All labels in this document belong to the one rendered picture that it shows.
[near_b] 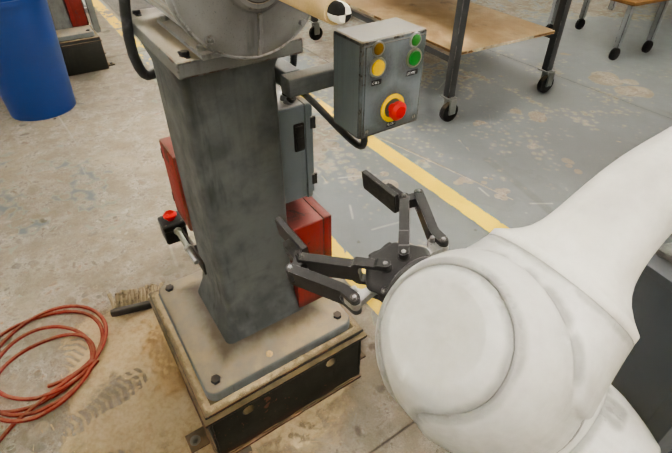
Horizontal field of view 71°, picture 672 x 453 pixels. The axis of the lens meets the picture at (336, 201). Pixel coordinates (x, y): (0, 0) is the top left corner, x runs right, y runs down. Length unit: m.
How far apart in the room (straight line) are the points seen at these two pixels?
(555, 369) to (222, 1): 0.65
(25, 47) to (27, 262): 1.47
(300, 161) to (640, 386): 0.96
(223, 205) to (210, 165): 0.11
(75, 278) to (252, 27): 1.61
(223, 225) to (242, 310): 0.30
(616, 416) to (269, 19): 0.66
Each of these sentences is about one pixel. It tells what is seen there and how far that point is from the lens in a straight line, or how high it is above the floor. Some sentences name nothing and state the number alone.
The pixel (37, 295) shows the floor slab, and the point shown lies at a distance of 2.21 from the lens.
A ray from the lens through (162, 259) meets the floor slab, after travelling 2.14.
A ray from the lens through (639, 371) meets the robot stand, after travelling 1.36.
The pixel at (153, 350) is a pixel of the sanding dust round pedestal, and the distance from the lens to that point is 1.80.
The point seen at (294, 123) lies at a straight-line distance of 1.12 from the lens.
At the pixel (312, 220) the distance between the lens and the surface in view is 1.24.
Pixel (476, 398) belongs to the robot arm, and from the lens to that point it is 0.24.
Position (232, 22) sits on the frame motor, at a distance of 0.77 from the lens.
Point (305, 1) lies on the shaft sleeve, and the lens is 0.61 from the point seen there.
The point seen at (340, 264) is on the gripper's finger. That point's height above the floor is 1.03.
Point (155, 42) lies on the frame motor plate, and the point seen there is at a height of 1.12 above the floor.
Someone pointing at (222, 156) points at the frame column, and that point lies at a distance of 1.03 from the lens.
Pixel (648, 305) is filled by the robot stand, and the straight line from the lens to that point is 1.25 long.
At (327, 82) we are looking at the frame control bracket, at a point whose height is 1.01.
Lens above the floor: 1.40
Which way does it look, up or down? 37 degrees down
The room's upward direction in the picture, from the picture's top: straight up
